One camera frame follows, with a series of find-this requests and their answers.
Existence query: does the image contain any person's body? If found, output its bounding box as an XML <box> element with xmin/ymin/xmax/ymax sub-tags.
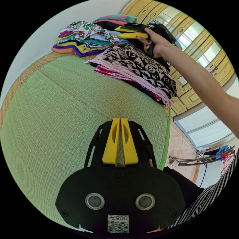
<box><xmin>164</xmin><ymin>148</ymin><xmax>239</xmax><ymax>230</ymax></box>

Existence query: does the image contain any clothes drying rack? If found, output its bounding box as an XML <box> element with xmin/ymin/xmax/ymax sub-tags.
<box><xmin>177</xmin><ymin>145</ymin><xmax>236</xmax><ymax>167</ymax></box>

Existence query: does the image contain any person's right hand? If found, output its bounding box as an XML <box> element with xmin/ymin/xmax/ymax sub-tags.
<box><xmin>136</xmin><ymin>28</ymin><xmax>170</xmax><ymax>59</ymax></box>

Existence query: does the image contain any person's right forearm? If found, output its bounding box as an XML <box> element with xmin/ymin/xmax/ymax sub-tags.
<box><xmin>162</xmin><ymin>44</ymin><xmax>239</xmax><ymax>139</ymax></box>

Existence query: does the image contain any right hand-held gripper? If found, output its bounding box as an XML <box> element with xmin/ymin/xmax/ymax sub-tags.
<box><xmin>115</xmin><ymin>23</ymin><xmax>156</xmax><ymax>57</ymax></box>

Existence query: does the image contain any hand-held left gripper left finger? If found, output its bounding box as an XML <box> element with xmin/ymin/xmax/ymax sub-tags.
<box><xmin>102</xmin><ymin>118</ymin><xmax>120</xmax><ymax>163</ymax></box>

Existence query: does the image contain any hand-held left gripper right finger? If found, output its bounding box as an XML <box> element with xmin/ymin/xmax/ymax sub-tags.
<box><xmin>120</xmin><ymin>118</ymin><xmax>139</xmax><ymax>162</ymax></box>

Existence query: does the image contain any bed with green woven mat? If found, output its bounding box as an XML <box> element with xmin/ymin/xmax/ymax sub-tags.
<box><xmin>0</xmin><ymin>51</ymin><xmax>172</xmax><ymax>234</ymax></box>

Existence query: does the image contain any yellow cupboard with mirrors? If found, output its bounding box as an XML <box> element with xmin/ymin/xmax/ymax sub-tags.
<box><xmin>120</xmin><ymin>0</ymin><xmax>236</xmax><ymax>117</ymax></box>

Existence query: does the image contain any pile of clothes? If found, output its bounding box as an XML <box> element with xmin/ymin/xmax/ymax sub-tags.
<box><xmin>51</xmin><ymin>14</ymin><xmax>183</xmax><ymax>109</ymax></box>

